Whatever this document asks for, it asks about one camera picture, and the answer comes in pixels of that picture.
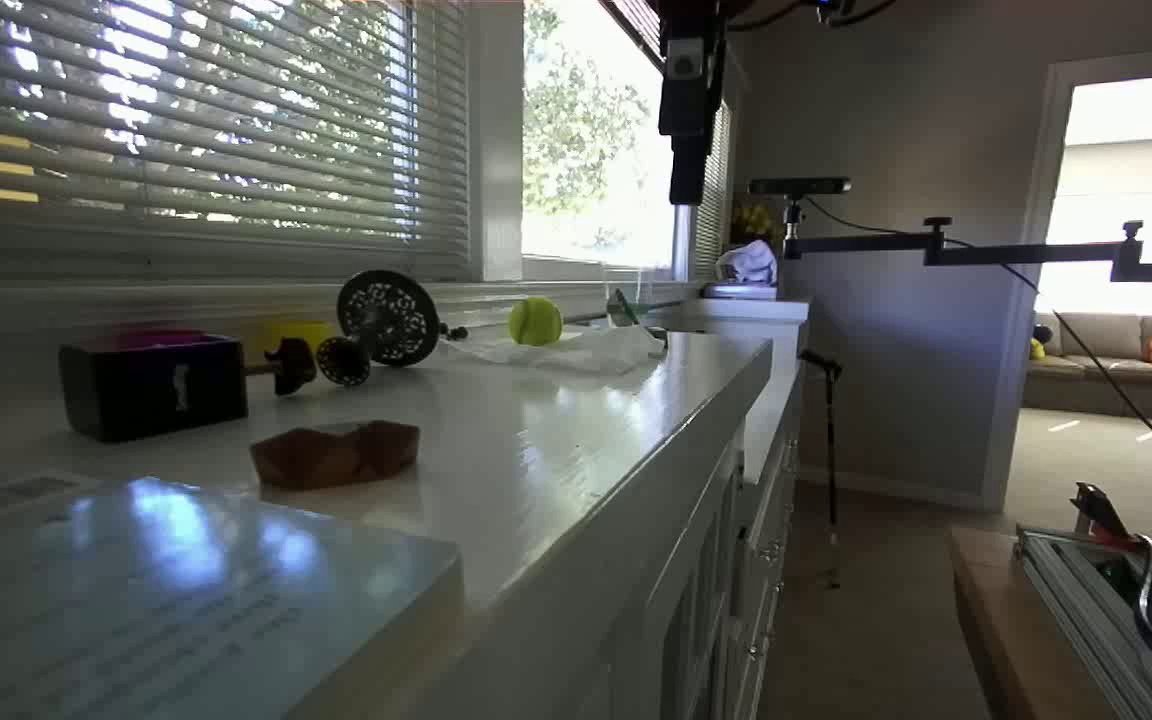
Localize yellow bowl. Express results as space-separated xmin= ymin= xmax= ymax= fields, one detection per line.
xmin=248 ymin=316 xmax=340 ymax=361

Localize dumbbell with large disc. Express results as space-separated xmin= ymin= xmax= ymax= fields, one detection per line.
xmin=331 ymin=267 xmax=471 ymax=373

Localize wooden side table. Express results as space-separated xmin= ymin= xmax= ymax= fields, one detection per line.
xmin=948 ymin=518 xmax=1119 ymax=720

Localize white paperback book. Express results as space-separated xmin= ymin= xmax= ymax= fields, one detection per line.
xmin=0 ymin=476 xmax=468 ymax=720

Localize white counter cabinet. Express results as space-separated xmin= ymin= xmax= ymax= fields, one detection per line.
xmin=0 ymin=298 xmax=811 ymax=720

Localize small black dumbbell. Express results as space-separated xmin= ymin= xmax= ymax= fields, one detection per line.
xmin=245 ymin=332 xmax=374 ymax=399

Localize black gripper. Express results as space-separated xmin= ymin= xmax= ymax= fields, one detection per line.
xmin=657 ymin=0 xmax=728 ymax=209

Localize glass window pane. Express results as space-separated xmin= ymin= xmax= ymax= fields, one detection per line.
xmin=518 ymin=0 xmax=681 ymax=272

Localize white cloth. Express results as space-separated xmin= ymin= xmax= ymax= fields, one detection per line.
xmin=447 ymin=319 xmax=672 ymax=380

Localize thin black camera cable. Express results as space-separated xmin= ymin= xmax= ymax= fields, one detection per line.
xmin=799 ymin=198 xmax=1152 ymax=485

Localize black box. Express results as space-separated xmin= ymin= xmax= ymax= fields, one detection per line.
xmin=54 ymin=332 xmax=251 ymax=448

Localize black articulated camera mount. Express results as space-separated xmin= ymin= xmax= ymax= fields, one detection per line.
xmin=784 ymin=218 xmax=1152 ymax=287

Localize white rounded object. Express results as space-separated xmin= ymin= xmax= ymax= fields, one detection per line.
xmin=706 ymin=238 xmax=784 ymax=291

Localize yellow tennis ball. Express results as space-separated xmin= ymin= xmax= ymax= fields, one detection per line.
xmin=508 ymin=298 xmax=569 ymax=351

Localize yellow flower bunch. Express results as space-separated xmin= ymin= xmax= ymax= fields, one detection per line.
xmin=730 ymin=198 xmax=788 ymax=254

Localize grey metal base plate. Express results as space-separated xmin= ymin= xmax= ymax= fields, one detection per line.
xmin=1013 ymin=520 xmax=1152 ymax=720

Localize white window blinds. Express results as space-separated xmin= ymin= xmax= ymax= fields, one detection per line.
xmin=0 ymin=0 xmax=478 ymax=285

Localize black bar camera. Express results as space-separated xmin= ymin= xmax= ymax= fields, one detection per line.
xmin=746 ymin=178 xmax=856 ymax=199

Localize red black clamp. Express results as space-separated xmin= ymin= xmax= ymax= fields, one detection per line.
xmin=1068 ymin=479 xmax=1152 ymax=556

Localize beige sofa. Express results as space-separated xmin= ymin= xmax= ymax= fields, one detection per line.
xmin=1019 ymin=310 xmax=1152 ymax=430

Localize pink bowl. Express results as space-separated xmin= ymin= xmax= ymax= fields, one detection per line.
xmin=111 ymin=319 xmax=210 ymax=351

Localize thin black stand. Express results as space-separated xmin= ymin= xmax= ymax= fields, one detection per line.
xmin=794 ymin=349 xmax=846 ymax=591

